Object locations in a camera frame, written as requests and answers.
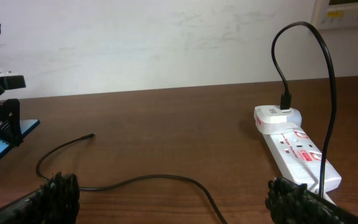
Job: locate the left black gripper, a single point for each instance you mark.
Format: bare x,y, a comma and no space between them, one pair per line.
10,128

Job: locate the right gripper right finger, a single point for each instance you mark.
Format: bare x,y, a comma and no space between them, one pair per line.
290,203

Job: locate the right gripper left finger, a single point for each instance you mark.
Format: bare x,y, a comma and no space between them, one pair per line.
55,202

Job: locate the white power strip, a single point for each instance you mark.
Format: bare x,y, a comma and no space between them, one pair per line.
296,156

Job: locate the white USB wall charger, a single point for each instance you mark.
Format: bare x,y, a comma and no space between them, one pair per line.
270,119

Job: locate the white wall control panel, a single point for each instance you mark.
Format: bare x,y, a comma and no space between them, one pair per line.
335,14

